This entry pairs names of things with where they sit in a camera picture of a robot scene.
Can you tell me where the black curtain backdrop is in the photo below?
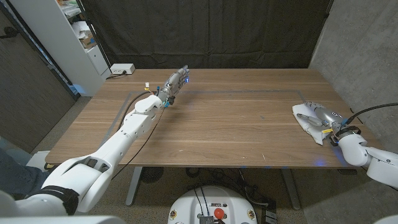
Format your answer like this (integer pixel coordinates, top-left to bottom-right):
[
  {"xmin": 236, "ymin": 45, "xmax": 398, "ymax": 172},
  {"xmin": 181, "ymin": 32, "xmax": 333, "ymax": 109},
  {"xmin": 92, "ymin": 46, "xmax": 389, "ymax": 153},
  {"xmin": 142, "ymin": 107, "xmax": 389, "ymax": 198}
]
[{"xmin": 80, "ymin": 0, "xmax": 335, "ymax": 70}]

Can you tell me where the black floor cable bundle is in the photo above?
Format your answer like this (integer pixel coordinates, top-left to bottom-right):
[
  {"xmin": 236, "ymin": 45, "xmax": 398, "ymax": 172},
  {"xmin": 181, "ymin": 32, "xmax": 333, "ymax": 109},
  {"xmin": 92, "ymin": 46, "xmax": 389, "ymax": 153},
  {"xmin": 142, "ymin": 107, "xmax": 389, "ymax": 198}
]
[{"xmin": 186, "ymin": 167, "xmax": 277, "ymax": 209}]

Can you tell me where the black round slotted disc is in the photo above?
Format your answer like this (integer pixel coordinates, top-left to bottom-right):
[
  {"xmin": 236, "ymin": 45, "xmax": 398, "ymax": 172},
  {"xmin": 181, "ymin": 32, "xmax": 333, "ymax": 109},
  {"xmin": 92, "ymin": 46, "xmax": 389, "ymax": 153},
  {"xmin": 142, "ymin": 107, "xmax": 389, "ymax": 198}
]
[{"xmin": 140, "ymin": 167, "xmax": 165, "ymax": 184}]

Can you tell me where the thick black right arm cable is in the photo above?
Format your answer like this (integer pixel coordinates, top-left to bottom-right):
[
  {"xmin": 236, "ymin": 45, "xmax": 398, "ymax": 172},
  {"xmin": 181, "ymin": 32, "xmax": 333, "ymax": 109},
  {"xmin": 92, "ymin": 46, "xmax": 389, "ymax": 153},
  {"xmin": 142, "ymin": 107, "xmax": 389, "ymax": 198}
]
[{"xmin": 345, "ymin": 102, "xmax": 398, "ymax": 125}]

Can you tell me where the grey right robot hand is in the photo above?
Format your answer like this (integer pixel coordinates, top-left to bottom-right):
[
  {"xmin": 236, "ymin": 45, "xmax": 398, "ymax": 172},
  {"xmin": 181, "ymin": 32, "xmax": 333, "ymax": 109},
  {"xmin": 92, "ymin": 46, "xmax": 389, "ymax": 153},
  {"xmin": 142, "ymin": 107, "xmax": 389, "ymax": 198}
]
[{"xmin": 296, "ymin": 101, "xmax": 348, "ymax": 134}]

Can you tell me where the white floor platform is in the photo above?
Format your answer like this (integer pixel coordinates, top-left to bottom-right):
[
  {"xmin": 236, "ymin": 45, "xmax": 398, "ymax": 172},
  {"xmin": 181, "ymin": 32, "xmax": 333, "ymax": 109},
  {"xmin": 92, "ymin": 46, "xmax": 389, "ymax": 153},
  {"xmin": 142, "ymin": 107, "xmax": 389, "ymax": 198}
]
[{"xmin": 26, "ymin": 151, "xmax": 52, "ymax": 172}]

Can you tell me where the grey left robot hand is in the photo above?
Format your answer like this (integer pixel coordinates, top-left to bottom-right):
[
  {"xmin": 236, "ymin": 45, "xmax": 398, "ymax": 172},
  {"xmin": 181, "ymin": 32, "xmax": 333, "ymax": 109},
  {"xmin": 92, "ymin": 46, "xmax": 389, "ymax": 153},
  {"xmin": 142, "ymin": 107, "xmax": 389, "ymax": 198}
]
[{"xmin": 157, "ymin": 64, "xmax": 190, "ymax": 108}]

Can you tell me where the white cloth napkin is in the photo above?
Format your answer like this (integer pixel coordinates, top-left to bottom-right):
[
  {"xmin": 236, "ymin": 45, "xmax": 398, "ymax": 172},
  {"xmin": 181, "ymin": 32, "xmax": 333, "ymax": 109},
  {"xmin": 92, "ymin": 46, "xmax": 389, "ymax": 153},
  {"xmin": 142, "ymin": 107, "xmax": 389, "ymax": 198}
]
[{"xmin": 291, "ymin": 103, "xmax": 333, "ymax": 146}]

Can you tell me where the black door handle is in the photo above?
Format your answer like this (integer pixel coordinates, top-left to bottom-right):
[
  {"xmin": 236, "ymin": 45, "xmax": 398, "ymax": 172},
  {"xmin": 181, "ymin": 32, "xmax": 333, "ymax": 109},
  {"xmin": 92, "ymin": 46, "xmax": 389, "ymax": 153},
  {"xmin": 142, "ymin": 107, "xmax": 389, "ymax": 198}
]
[{"xmin": 0, "ymin": 26, "xmax": 19, "ymax": 40}]

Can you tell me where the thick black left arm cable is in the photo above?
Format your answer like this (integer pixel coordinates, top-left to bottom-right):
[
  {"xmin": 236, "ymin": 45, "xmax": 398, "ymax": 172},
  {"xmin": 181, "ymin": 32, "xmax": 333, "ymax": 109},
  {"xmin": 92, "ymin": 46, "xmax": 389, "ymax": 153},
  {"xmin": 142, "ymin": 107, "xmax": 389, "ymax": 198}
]
[{"xmin": 119, "ymin": 90, "xmax": 153, "ymax": 130}]

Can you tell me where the brown cardboard box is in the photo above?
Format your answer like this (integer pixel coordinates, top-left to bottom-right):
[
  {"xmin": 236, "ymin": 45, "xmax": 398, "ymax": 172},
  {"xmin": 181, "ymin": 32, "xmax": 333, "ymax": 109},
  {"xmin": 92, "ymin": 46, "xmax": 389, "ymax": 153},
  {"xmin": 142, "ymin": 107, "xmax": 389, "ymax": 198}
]
[{"xmin": 81, "ymin": 30, "xmax": 97, "ymax": 49}]

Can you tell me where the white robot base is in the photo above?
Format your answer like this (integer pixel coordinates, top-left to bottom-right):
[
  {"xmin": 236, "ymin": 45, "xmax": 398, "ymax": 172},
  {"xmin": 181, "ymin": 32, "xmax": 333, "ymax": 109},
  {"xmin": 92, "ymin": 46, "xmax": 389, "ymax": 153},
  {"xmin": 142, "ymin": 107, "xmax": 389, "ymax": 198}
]
[{"xmin": 167, "ymin": 185, "xmax": 258, "ymax": 224}]

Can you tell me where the grey table leg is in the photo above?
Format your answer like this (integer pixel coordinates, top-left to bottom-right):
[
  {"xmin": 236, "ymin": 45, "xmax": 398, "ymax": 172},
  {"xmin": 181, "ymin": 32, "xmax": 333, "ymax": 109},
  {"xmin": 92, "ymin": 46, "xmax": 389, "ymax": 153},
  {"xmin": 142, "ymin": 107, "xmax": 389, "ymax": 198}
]
[
  {"xmin": 281, "ymin": 169, "xmax": 302, "ymax": 211},
  {"xmin": 125, "ymin": 166, "xmax": 144, "ymax": 207}
]

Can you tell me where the person's leg in jeans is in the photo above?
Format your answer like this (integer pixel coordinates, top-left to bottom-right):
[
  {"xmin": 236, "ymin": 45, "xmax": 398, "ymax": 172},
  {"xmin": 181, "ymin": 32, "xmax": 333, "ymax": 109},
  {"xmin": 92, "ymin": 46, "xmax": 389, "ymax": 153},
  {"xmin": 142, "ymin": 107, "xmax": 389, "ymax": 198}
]
[{"xmin": 0, "ymin": 146, "xmax": 49, "ymax": 200}]

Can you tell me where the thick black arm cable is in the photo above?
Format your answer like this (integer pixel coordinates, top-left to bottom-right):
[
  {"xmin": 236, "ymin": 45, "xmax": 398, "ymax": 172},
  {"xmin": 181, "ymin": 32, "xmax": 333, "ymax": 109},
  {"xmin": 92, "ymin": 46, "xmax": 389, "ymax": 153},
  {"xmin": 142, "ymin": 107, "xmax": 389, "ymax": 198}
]
[
  {"xmin": 345, "ymin": 102, "xmax": 398, "ymax": 125},
  {"xmin": 119, "ymin": 90, "xmax": 153, "ymax": 130}
]

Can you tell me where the white shelf cabinet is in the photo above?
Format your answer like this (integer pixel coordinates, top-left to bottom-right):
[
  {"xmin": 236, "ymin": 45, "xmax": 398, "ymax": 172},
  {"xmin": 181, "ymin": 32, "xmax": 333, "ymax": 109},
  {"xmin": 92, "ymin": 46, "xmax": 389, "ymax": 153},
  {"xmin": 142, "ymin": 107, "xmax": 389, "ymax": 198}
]
[{"xmin": 9, "ymin": 0, "xmax": 112, "ymax": 97}]

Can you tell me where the white papers stack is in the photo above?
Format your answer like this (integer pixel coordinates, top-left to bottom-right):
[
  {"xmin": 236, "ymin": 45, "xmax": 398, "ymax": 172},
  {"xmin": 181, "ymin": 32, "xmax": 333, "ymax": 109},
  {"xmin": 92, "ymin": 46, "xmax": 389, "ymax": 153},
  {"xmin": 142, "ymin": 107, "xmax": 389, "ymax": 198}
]
[{"xmin": 71, "ymin": 21, "xmax": 91, "ymax": 40}]

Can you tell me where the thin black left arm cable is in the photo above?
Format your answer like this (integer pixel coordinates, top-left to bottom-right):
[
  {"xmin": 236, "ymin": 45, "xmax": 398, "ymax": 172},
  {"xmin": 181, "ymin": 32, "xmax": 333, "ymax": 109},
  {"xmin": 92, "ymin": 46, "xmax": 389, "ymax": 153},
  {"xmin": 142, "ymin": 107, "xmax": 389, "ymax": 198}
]
[{"xmin": 111, "ymin": 107, "xmax": 166, "ymax": 181}]

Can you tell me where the white power strip box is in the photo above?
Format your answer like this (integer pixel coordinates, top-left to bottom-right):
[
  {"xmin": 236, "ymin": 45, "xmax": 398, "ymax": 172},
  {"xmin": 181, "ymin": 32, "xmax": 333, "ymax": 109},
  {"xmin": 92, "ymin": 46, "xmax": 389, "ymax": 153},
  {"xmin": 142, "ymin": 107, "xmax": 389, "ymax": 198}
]
[{"xmin": 109, "ymin": 63, "xmax": 136, "ymax": 75}]

